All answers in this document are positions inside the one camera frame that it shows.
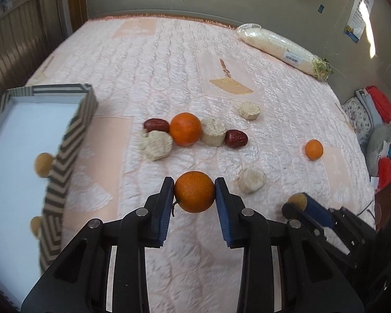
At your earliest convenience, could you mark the red cloth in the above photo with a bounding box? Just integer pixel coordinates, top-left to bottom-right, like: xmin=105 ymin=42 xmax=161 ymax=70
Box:
xmin=366 ymin=85 xmax=391 ymax=123

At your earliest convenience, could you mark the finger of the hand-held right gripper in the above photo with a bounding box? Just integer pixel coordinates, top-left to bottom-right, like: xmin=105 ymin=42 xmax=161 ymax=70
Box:
xmin=304 ymin=193 xmax=376 ymax=255
xmin=281 ymin=203 xmax=362 ymax=268

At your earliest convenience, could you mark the orange with stem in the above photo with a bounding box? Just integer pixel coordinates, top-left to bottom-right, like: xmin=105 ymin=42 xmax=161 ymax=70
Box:
xmin=174 ymin=171 xmax=216 ymax=213

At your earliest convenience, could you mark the floral quilt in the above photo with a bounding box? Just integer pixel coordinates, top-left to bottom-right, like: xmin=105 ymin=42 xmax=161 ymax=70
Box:
xmin=341 ymin=91 xmax=378 ymax=137

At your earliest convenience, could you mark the grey cloth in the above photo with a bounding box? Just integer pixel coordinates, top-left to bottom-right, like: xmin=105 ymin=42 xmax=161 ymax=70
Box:
xmin=365 ymin=125 xmax=391 ymax=175

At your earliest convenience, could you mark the large beige corn cob chunk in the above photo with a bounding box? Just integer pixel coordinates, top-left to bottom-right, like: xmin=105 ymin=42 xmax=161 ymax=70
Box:
xmin=138 ymin=130 xmax=174 ymax=161

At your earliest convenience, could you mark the striped cardboard box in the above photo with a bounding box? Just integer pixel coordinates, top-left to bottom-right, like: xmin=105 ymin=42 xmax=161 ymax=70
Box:
xmin=0 ymin=84 xmax=99 ymax=304

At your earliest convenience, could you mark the pink quilted bedspread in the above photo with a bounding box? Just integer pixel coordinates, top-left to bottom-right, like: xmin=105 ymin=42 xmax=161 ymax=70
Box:
xmin=20 ymin=14 xmax=377 ymax=313

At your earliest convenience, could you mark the large orange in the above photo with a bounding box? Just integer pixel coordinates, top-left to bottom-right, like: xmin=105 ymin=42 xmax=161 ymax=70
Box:
xmin=169 ymin=112 xmax=203 ymax=147

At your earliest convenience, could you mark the red date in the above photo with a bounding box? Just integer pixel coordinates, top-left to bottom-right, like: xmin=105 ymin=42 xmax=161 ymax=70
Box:
xmin=224 ymin=130 xmax=248 ymax=149
xmin=143 ymin=118 xmax=170 ymax=133

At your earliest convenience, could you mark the brown wooden door frame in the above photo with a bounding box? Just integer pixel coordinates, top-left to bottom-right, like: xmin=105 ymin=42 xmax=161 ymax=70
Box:
xmin=54 ymin=0 xmax=88 ymax=36

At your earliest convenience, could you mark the plastic-wrapped white vegetable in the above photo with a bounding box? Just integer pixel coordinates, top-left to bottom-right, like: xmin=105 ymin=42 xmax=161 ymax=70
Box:
xmin=237 ymin=23 xmax=334 ymax=82

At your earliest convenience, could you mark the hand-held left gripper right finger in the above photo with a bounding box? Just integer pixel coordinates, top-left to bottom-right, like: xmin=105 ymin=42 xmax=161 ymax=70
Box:
xmin=214 ymin=177 xmax=367 ymax=313

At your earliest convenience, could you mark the brown longan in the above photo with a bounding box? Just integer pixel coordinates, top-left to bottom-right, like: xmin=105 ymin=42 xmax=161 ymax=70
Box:
xmin=34 ymin=153 xmax=55 ymax=178
xmin=30 ymin=216 xmax=42 ymax=237
xmin=287 ymin=193 xmax=307 ymax=210

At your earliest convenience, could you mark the red-orange bag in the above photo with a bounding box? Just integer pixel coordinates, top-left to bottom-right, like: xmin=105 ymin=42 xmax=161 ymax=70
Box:
xmin=376 ymin=157 xmax=391 ymax=191

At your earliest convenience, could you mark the brown slatted door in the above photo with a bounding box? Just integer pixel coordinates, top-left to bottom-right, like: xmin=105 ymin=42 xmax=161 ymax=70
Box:
xmin=0 ymin=0 xmax=69 ymax=118

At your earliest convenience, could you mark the wall calendar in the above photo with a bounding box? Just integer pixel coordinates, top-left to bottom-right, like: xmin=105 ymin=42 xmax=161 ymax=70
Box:
xmin=344 ymin=0 xmax=378 ymax=44

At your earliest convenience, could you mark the small orange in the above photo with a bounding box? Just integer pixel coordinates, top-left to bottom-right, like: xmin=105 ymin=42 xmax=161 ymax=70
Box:
xmin=305 ymin=139 xmax=324 ymax=161

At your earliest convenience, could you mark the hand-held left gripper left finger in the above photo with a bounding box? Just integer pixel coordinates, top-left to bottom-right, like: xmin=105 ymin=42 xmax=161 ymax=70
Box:
xmin=21 ymin=176 xmax=176 ymax=313

